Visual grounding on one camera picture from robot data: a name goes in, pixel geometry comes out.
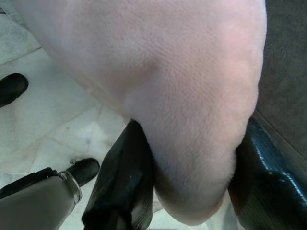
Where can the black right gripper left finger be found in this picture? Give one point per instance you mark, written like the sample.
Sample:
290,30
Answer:
122,182

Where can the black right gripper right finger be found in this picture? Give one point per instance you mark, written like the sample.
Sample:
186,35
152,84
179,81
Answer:
271,191

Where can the pink fluffy pillow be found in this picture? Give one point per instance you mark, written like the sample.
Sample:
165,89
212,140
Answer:
168,95

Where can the dark brown fabric sofa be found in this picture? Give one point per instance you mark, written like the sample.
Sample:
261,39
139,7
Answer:
287,72

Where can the black robot foot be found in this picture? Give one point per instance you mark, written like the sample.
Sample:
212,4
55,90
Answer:
12,88
85,170

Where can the grey robot leg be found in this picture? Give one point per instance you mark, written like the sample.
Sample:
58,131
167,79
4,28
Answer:
36,203

